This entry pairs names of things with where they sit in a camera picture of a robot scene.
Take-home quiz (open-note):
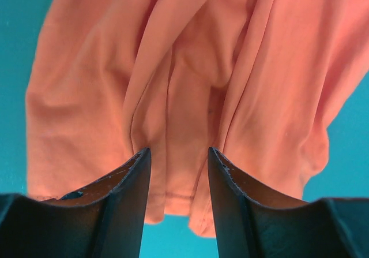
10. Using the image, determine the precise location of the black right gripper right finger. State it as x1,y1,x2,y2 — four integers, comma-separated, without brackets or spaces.
208,148,368,257

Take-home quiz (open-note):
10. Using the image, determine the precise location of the orange t shirt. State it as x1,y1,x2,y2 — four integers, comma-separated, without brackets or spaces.
25,0,368,238

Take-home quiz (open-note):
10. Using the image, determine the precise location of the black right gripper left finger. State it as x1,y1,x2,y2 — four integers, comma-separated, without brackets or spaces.
1,148,151,257

